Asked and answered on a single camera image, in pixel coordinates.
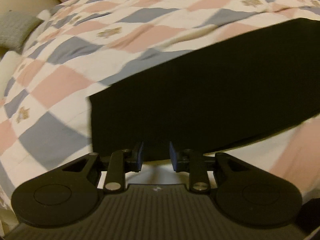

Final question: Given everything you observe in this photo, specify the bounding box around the black garment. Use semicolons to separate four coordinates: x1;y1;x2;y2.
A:
89;18;319;161

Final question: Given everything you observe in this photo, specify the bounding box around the checkered pink blue quilt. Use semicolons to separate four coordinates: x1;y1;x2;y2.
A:
1;0;319;210

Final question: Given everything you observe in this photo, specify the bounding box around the grey square pillow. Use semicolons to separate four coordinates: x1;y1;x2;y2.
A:
1;10;43;53

